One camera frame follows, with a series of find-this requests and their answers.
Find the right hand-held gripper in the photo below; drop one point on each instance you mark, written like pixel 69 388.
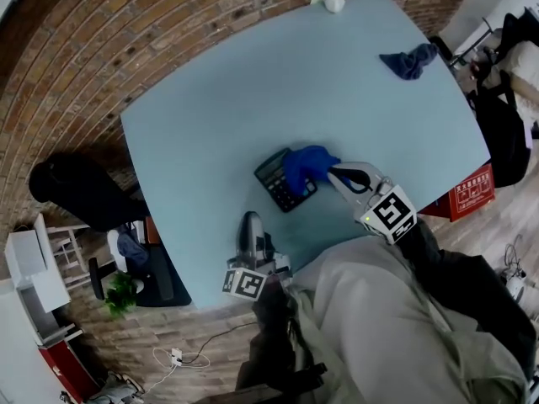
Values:
pixel 389 215

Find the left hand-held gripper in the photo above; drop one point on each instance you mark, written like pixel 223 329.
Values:
pixel 246 284

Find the bright blue cloth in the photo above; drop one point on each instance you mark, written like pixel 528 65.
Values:
pixel 303 164

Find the black calculator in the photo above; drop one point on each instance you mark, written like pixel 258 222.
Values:
pixel 278 187

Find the person's left forearm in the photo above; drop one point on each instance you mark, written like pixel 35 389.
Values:
pixel 273 331

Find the person's right forearm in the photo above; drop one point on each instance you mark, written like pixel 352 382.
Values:
pixel 463 280

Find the dark navy cloth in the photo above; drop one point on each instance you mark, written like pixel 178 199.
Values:
pixel 410 63

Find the black desk leg base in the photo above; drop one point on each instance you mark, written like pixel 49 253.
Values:
pixel 164 276

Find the brown wooden panel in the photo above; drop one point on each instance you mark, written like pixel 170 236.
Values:
pixel 152 230

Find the red box with white print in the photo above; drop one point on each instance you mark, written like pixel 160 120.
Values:
pixel 471 194

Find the blue grey bag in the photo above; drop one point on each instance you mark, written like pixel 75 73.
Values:
pixel 132 244

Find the person's light grey shirt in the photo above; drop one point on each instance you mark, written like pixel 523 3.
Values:
pixel 370 318

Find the white power strip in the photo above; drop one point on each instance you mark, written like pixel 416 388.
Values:
pixel 177 357

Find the white chair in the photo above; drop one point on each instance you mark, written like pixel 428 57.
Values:
pixel 113 246

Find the green potted plant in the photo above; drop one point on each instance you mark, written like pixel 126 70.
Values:
pixel 120 295

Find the black backpack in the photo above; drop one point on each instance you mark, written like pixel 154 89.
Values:
pixel 501 137

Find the black padded bar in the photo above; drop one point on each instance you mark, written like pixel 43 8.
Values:
pixel 97 278

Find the black draped chair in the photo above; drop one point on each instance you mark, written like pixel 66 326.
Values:
pixel 80 187

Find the white wooden rack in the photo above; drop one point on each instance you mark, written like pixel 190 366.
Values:
pixel 65 228

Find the white extension socket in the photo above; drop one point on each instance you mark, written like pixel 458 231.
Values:
pixel 516 285

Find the black mesh office chair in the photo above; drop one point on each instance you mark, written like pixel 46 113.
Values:
pixel 511 28

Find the red cabinet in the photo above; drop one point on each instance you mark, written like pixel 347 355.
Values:
pixel 63 364

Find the white cabinet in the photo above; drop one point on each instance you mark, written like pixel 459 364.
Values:
pixel 23 253

